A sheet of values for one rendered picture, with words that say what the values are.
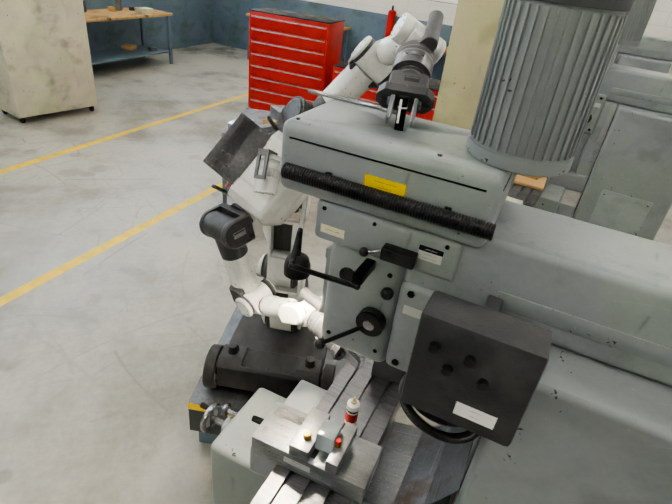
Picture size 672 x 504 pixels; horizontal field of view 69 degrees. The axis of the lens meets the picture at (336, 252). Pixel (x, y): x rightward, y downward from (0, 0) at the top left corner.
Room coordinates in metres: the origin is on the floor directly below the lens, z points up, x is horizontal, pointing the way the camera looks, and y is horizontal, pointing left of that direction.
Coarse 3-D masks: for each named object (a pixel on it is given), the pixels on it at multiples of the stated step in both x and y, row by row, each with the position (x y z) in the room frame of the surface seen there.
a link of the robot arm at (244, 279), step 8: (248, 256) 1.36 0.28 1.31; (224, 264) 1.34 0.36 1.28; (232, 264) 1.32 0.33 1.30; (240, 264) 1.32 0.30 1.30; (248, 264) 1.35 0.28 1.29; (232, 272) 1.32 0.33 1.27; (240, 272) 1.32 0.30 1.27; (248, 272) 1.34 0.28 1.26; (232, 280) 1.33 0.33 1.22; (240, 280) 1.32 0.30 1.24; (248, 280) 1.34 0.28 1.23; (256, 280) 1.36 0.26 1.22; (232, 288) 1.34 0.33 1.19; (240, 288) 1.33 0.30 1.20; (248, 288) 1.33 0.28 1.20; (232, 296) 1.34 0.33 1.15; (240, 296) 1.31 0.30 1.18; (240, 304) 1.31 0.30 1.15; (248, 304) 1.30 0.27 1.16; (248, 312) 1.29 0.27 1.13
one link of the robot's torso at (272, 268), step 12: (264, 228) 1.69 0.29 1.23; (276, 228) 1.73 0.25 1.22; (288, 228) 1.73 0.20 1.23; (276, 240) 1.73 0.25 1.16; (288, 240) 1.73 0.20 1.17; (276, 252) 1.71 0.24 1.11; (288, 252) 1.72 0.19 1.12; (264, 264) 1.70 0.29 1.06; (276, 264) 1.68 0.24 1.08; (264, 276) 1.68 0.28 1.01; (276, 276) 1.67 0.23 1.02
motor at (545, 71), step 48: (528, 0) 0.90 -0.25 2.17; (576, 0) 0.86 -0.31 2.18; (624, 0) 0.88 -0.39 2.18; (528, 48) 0.88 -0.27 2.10; (576, 48) 0.86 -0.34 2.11; (480, 96) 0.98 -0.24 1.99; (528, 96) 0.87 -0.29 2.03; (576, 96) 0.87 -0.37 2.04; (480, 144) 0.92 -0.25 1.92; (528, 144) 0.86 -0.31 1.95; (576, 144) 0.90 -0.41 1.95
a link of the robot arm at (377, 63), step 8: (384, 40) 1.40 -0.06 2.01; (376, 48) 1.44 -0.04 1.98; (384, 48) 1.37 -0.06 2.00; (368, 56) 1.43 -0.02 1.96; (376, 56) 1.43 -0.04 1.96; (384, 56) 1.38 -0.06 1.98; (392, 56) 1.34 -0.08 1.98; (360, 64) 1.44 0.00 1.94; (368, 64) 1.43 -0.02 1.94; (376, 64) 1.43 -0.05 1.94; (384, 64) 1.42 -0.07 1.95; (392, 64) 1.40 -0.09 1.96; (368, 72) 1.44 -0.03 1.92; (376, 72) 1.43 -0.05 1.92; (384, 72) 1.43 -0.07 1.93; (376, 80) 1.44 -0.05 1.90; (384, 80) 1.43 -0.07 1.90
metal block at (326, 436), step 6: (324, 420) 0.94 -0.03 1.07; (330, 420) 0.94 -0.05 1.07; (324, 426) 0.92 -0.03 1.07; (330, 426) 0.92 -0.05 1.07; (336, 426) 0.92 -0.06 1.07; (318, 432) 0.90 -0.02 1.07; (324, 432) 0.90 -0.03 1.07; (330, 432) 0.90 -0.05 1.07; (336, 432) 0.90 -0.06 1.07; (318, 438) 0.89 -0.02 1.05; (324, 438) 0.88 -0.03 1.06; (330, 438) 0.88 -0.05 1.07; (318, 444) 0.89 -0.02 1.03; (324, 444) 0.88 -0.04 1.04; (330, 444) 0.88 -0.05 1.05; (324, 450) 0.88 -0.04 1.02; (330, 450) 0.88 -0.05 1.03
